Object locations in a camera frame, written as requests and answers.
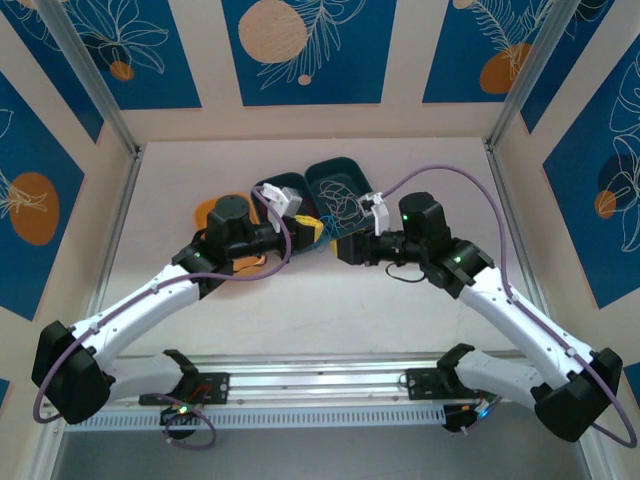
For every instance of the orange plastic bin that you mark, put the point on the orange plastic bin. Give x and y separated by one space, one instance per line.
201 215

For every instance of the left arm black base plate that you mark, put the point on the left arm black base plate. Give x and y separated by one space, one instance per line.
217 387

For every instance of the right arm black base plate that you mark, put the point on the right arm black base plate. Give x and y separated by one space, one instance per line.
420 382

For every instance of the aluminium frame post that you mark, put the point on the aluminium frame post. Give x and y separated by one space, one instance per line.
530 65
95 85

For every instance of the teal plastic bin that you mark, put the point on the teal plastic bin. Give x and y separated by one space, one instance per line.
340 165
285 181

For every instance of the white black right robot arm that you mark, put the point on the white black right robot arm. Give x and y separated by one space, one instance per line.
520 320

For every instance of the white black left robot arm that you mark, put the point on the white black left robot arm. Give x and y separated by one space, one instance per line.
145 310

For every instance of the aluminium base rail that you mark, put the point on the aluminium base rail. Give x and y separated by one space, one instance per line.
310 385

